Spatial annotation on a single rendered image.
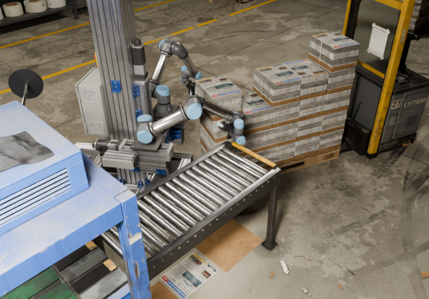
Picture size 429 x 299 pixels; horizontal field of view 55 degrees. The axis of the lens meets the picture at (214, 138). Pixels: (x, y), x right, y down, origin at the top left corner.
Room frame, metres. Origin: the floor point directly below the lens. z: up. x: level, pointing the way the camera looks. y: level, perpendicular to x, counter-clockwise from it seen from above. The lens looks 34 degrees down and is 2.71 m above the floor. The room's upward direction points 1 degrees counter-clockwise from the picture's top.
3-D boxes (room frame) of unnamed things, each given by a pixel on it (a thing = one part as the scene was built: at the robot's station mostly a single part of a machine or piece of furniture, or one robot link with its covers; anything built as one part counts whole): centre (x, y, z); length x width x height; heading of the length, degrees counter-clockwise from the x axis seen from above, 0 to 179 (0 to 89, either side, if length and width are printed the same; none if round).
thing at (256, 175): (2.49, -0.19, 0.77); 0.47 x 0.05 x 0.05; 45
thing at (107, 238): (1.71, 0.60, 0.77); 0.47 x 0.05 x 0.05; 45
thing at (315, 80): (3.60, -0.86, 0.95); 0.38 x 0.29 x 0.23; 21
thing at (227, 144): (2.30, 0.36, 0.74); 1.34 x 0.05 x 0.12; 135
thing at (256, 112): (3.43, -0.47, 0.42); 1.17 x 0.39 x 0.83; 113
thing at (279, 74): (3.46, -0.59, 1.06); 0.37 x 0.29 x 0.01; 23
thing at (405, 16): (3.58, -1.66, 0.97); 0.09 x 0.09 x 1.75; 23
